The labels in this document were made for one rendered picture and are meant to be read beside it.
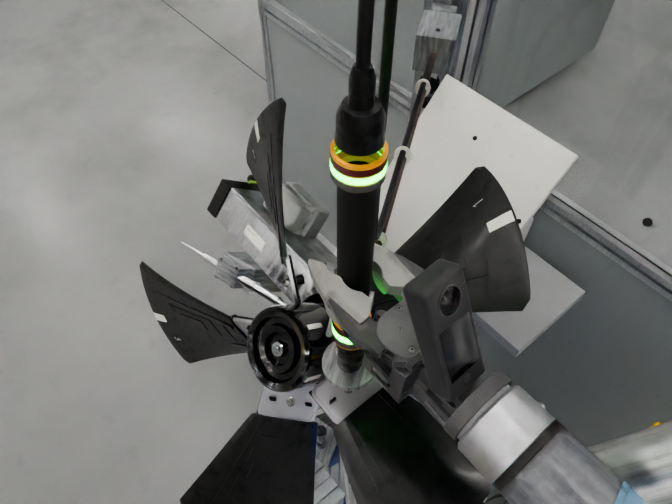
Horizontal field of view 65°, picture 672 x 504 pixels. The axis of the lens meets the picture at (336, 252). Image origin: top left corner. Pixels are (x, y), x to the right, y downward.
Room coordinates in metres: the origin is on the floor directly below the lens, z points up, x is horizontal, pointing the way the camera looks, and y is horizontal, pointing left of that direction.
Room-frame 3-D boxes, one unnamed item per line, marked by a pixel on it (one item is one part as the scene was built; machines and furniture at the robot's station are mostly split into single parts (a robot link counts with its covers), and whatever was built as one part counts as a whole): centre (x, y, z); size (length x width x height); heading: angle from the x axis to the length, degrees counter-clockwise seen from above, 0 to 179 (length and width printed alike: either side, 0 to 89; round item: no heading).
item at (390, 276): (0.32, -0.04, 1.44); 0.09 x 0.03 x 0.06; 29
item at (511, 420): (0.16, -0.14, 1.44); 0.08 x 0.05 x 0.08; 129
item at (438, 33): (0.90, -0.19, 1.35); 0.10 x 0.07 x 0.08; 164
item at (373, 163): (0.30, -0.02, 1.61); 0.04 x 0.04 x 0.03
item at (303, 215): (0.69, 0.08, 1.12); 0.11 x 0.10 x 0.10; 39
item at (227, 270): (0.57, 0.20, 1.08); 0.07 x 0.04 x 0.06; 50
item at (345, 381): (0.31, -0.02, 1.31); 0.09 x 0.07 x 0.10; 164
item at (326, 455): (0.33, 0.00, 0.91); 0.12 x 0.08 x 0.12; 129
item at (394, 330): (0.22, -0.09, 1.44); 0.12 x 0.08 x 0.09; 39
